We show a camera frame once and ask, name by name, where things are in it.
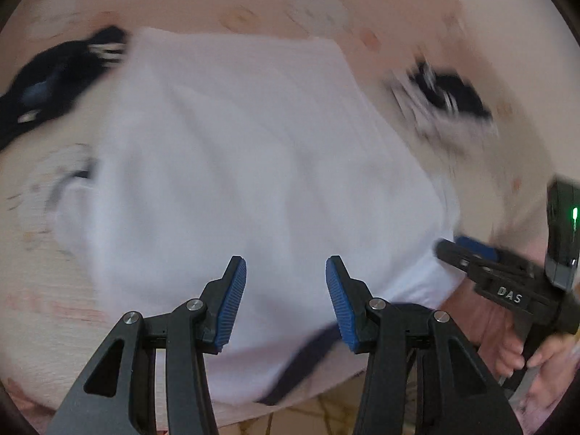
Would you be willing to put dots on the folded navy striped garment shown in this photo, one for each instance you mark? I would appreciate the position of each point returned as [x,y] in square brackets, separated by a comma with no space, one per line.
[453,93]

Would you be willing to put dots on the white shirt with navy trim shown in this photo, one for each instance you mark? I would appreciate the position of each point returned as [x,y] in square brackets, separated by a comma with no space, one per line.
[253,167]

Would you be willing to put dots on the person's right hand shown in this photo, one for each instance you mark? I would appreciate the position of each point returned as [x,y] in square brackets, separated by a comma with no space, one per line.
[550,353]

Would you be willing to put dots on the navy shorts with white stripes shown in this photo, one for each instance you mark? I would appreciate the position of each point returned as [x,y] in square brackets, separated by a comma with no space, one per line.
[59,77]

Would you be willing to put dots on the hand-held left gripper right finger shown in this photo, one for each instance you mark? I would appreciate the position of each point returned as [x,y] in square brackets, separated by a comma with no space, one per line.
[340,301]

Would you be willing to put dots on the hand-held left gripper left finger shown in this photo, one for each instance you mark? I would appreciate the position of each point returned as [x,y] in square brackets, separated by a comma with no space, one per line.
[231,301]

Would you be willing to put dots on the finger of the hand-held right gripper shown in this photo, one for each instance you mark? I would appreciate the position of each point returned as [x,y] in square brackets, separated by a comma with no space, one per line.
[460,260]
[478,247]

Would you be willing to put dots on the folded stack of clothes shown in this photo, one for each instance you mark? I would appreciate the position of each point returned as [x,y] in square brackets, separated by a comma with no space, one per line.
[421,113]

